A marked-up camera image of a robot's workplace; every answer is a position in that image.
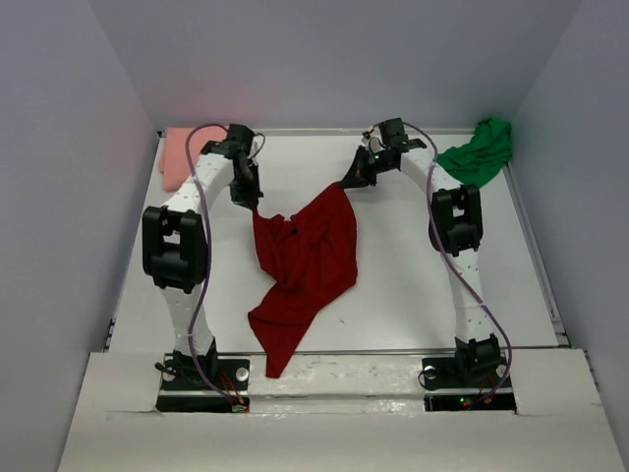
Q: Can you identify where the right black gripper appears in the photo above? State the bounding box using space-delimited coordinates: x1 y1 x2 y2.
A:
339 145 395 189

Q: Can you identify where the red t shirt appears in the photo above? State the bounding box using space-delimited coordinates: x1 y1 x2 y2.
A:
248 183 358 379

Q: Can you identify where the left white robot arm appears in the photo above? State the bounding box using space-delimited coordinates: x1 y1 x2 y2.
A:
141 138 263 396

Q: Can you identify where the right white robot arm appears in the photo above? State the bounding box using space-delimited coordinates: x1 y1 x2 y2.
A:
341 138 511 396

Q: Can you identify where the folded pink t shirt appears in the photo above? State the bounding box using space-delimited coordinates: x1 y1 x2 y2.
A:
159 125 227 192

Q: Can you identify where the green t shirt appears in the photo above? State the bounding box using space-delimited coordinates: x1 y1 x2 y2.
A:
437 118 513 188

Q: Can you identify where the white front cover board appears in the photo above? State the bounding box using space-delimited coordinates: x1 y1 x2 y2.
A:
60 349 623 471

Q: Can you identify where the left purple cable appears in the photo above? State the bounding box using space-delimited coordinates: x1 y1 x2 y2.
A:
184 122 247 409

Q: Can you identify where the purple cable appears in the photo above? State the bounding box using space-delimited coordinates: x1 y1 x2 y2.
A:
184 122 247 409
363 122 513 407

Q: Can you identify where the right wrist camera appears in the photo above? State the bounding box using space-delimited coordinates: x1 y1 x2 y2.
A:
377 118 408 148

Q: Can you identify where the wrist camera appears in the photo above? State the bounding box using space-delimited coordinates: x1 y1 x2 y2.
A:
377 118 408 148
226 123 256 148

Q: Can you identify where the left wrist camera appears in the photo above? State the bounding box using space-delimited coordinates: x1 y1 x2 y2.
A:
226 123 256 148

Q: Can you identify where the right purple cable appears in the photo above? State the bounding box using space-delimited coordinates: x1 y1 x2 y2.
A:
363 122 513 407

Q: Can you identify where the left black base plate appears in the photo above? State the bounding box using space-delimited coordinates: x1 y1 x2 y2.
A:
154 353 251 414

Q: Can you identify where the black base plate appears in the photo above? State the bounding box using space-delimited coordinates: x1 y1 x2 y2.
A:
154 353 251 414
418 356 517 412

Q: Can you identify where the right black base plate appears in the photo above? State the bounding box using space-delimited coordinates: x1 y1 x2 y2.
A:
418 356 517 412

